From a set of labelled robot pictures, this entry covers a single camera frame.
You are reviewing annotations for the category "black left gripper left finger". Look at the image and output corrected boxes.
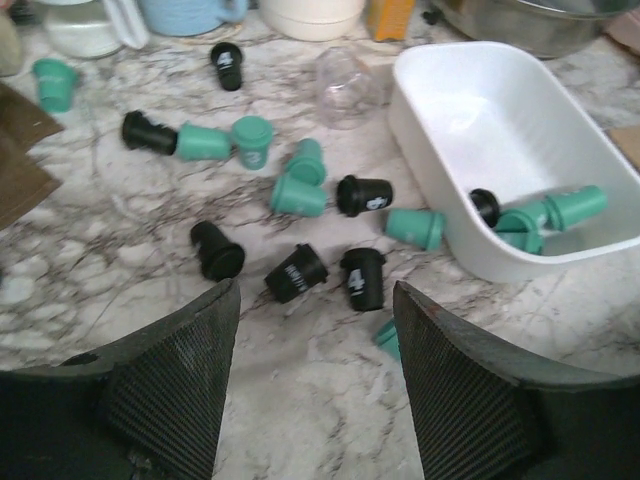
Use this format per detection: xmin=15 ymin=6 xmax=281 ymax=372
xmin=1 ymin=280 xmax=240 ymax=479

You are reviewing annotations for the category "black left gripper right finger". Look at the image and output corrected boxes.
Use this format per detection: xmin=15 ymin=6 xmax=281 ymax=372
xmin=393 ymin=282 xmax=639 ymax=479

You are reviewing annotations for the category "black coffee capsule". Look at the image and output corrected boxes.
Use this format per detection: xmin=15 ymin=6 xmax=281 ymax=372
xmin=336 ymin=175 xmax=394 ymax=217
xmin=265 ymin=243 xmax=329 ymax=304
xmin=210 ymin=42 xmax=244 ymax=91
xmin=121 ymin=110 xmax=178 ymax=156
xmin=469 ymin=188 xmax=501 ymax=229
xmin=340 ymin=248 xmax=386 ymax=312
xmin=190 ymin=221 xmax=246 ymax=282

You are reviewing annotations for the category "white rectangular storage basket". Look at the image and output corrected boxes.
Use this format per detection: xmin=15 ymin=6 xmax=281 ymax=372
xmin=389 ymin=41 xmax=639 ymax=283

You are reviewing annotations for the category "brown cardboard square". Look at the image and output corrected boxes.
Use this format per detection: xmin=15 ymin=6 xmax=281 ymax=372
xmin=606 ymin=125 xmax=640 ymax=172

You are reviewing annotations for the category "clear plastic cup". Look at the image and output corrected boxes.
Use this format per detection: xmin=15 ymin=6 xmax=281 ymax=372
xmin=315 ymin=47 xmax=383 ymax=130

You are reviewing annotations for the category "light blue mug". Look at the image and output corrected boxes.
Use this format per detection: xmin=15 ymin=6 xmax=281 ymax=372
xmin=138 ymin=0 xmax=249 ymax=37

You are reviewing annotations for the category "steel pot with lid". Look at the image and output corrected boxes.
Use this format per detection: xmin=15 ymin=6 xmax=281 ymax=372
xmin=423 ymin=0 xmax=639 ymax=59

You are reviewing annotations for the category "orange spice bottle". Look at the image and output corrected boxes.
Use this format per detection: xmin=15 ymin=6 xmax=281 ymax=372
xmin=366 ymin=0 xmax=416 ymax=42

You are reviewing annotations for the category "pink egg tray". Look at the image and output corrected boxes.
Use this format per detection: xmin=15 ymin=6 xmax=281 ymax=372
xmin=605 ymin=10 xmax=640 ymax=54

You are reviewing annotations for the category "white thermos jug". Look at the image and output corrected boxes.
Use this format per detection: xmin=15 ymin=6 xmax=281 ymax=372
xmin=258 ymin=0 xmax=366 ymax=42

